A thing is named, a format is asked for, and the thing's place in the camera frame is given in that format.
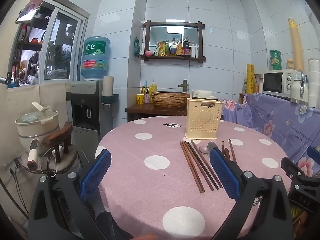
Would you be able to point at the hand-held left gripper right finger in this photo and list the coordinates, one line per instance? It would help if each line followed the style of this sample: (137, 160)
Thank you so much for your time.
(223, 172)

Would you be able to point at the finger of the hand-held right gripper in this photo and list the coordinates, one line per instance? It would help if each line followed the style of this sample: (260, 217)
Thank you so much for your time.
(313, 152)
(290, 167)

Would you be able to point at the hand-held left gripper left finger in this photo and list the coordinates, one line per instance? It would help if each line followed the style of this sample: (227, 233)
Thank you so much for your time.
(96, 175)

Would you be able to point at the brown wooden chopstick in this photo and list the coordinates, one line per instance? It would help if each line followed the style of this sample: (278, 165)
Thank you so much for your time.
(197, 166)
(232, 151)
(191, 167)
(201, 165)

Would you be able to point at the black chopstick gold tip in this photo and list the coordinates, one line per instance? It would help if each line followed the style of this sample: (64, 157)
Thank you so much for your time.
(223, 148)

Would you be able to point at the metal spoon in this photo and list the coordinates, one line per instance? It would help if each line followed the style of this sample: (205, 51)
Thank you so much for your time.
(207, 148)

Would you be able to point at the cream plastic utensil holder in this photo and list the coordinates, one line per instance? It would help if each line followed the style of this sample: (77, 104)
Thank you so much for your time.
(203, 118)

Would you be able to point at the round cushioned stool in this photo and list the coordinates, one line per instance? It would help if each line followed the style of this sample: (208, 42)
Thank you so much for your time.
(65, 161)

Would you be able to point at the purple floral cloth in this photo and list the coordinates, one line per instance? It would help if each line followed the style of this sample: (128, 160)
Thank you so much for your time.
(275, 120)

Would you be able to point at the small dark wooden stool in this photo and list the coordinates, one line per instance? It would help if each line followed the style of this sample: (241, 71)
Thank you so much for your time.
(58, 137)

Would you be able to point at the pink polka dot tablecloth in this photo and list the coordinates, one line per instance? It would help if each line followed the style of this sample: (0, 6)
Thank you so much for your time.
(155, 180)

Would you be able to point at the grey water dispenser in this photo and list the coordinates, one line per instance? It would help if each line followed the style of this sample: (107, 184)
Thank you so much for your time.
(85, 115)

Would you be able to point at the white kettle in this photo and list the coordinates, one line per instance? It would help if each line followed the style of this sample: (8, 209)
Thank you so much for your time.
(298, 88)

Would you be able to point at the white handheld device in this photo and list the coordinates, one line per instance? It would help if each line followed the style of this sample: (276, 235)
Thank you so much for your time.
(32, 153)

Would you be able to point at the stack of white cups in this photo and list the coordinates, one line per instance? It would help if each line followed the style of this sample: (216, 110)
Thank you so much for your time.
(314, 80)

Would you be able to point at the cream cooking pot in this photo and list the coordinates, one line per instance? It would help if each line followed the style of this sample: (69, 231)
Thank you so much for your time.
(37, 130)

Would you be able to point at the white microwave oven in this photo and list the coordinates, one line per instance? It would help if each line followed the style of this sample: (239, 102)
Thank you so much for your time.
(281, 83)

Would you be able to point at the dark wooden counter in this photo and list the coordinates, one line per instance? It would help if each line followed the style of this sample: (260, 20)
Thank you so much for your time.
(140, 111)

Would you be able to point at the white rice cooker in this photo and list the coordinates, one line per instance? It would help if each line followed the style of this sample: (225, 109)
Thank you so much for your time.
(203, 94)

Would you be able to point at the yellow cup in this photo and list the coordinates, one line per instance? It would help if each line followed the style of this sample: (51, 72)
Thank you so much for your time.
(140, 99)

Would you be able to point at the brown wicker basin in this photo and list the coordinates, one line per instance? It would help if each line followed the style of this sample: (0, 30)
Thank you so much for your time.
(170, 100)

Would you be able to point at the small patterned bottle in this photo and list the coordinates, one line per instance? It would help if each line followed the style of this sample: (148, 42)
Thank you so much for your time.
(147, 97)

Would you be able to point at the bamboo faucet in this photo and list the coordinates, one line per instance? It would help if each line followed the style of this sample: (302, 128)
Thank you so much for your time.
(183, 86)

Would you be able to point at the short yellow roll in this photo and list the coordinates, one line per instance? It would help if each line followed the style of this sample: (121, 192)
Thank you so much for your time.
(250, 78)

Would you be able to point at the blue toothbrush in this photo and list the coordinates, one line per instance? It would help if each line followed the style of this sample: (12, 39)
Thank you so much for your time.
(145, 85)

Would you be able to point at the yellow soap dispenser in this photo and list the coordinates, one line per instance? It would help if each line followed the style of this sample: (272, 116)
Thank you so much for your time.
(153, 88)

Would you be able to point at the tall yellow roll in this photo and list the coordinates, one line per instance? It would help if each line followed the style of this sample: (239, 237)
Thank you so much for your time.
(295, 47)

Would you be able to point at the blue water jug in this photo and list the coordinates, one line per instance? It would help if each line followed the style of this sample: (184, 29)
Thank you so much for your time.
(95, 58)

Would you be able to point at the wooden framed mirror shelf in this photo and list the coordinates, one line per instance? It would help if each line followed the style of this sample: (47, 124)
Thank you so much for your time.
(172, 58)

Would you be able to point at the white plastic bottle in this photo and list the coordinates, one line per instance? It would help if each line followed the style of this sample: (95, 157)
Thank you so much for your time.
(194, 50)

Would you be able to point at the sliding glass window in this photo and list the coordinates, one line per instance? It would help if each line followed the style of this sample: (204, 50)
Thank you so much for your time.
(62, 50)

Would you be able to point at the dark soy sauce bottle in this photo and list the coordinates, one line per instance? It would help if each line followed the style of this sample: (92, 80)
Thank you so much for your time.
(186, 47)

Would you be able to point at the amber sauce bottle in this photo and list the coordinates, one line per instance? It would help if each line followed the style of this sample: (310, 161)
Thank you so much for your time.
(179, 47)

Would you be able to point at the green hanging pouch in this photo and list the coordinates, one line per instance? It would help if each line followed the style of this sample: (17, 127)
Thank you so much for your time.
(136, 47)

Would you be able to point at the dark glass bottle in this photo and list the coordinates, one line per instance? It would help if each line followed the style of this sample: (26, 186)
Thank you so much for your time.
(173, 48)

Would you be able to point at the yellow oil bottle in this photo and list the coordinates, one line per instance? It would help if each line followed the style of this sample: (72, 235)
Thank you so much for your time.
(166, 48)

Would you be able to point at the yellow green packet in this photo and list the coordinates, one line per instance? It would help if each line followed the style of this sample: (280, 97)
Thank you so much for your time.
(160, 49)

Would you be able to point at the mounted smartphone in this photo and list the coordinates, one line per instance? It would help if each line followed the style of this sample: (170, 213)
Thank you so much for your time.
(30, 10)

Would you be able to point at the blue wall holder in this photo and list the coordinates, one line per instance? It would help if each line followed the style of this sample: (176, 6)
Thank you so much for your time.
(110, 100)

